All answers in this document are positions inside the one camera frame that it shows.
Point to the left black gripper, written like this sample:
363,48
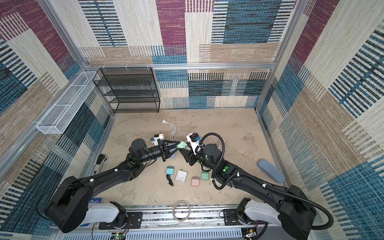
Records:
164,146

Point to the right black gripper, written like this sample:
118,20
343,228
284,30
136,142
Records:
192,156

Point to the light green plug adapter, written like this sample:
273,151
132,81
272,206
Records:
182,145

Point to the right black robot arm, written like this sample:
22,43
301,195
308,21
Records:
288,207

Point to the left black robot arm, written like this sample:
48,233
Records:
69,204

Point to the teal plug adapter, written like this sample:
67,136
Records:
170,170

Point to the white square plug adapter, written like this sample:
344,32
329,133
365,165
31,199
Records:
181,176

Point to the pink plug adapter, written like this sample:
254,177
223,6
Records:
195,182

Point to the blue grey oval pad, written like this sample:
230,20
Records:
272,171

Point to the black handle tool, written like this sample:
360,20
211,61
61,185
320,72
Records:
99,163

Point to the black wire shelf rack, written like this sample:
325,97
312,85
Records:
129,90

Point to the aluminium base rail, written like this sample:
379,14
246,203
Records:
193,222

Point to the white mesh wall basket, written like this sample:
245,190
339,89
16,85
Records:
60,115

